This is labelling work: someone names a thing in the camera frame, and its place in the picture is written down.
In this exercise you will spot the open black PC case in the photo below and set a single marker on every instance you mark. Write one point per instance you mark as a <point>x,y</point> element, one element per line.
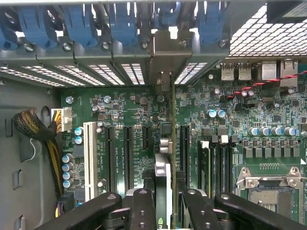
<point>24,95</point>

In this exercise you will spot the green motherboard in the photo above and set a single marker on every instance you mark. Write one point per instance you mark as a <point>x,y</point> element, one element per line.
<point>134,105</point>

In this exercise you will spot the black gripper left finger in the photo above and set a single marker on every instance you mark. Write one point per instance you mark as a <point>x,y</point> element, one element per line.
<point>141,210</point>

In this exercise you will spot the short black expansion slot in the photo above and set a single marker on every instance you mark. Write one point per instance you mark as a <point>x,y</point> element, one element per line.
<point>146,137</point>

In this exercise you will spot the empty black RAM slot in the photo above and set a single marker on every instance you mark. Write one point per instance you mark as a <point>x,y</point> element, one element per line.
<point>224,167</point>
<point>216,167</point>

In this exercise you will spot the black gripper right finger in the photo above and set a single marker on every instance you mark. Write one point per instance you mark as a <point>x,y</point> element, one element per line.
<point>201,210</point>

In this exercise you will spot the CPU socket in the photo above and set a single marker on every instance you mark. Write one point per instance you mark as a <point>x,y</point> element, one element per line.
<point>271,198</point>

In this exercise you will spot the long black expansion slot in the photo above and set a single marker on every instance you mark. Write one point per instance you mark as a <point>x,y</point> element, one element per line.
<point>184,148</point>
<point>128,158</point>
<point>110,158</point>

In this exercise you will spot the black RAM stick white label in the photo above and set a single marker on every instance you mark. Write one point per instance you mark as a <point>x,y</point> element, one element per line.
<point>205,167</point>

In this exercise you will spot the white expansion slot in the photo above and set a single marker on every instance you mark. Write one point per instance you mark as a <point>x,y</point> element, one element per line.
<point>90,163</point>

